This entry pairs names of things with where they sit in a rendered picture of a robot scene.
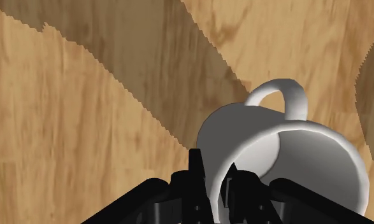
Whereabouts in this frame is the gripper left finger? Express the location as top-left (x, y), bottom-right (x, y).
top-left (80, 148), bottom-right (215, 224)

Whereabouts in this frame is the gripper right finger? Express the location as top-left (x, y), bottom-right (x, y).
top-left (220, 162), bottom-right (374, 224)

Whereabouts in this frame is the white mug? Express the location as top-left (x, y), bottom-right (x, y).
top-left (196, 78), bottom-right (370, 224)

